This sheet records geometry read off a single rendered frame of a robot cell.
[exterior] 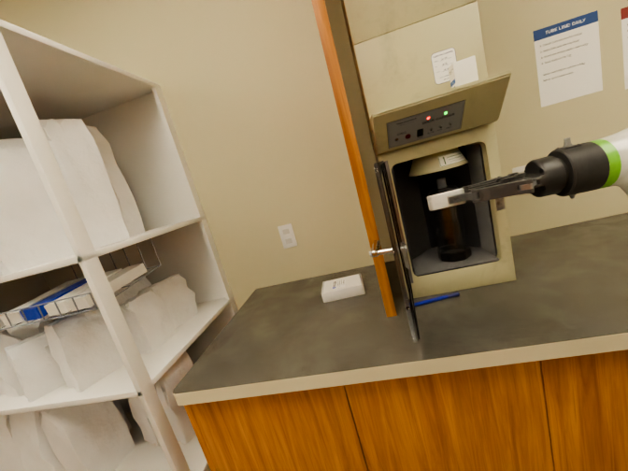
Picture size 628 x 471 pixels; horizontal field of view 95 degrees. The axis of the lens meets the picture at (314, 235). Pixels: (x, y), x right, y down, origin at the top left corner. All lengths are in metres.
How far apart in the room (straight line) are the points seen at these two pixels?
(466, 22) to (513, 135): 0.61
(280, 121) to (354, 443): 1.21
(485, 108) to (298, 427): 0.97
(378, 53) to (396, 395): 0.90
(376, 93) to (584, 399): 0.90
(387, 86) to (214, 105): 0.84
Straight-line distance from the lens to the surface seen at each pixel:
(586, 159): 0.72
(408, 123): 0.83
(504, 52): 1.49
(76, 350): 1.29
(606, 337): 0.85
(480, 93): 0.87
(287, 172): 1.36
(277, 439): 0.99
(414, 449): 0.96
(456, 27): 0.99
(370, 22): 0.97
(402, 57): 0.95
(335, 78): 0.84
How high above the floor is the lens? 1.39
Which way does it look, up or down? 11 degrees down
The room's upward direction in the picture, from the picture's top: 15 degrees counter-clockwise
